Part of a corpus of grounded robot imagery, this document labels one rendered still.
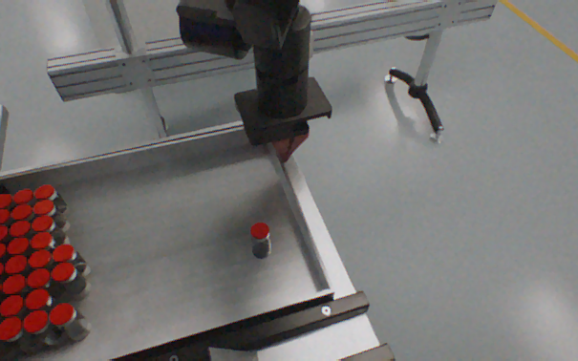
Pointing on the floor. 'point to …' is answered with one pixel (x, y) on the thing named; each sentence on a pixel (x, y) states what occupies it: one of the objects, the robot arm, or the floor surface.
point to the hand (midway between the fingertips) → (283, 155)
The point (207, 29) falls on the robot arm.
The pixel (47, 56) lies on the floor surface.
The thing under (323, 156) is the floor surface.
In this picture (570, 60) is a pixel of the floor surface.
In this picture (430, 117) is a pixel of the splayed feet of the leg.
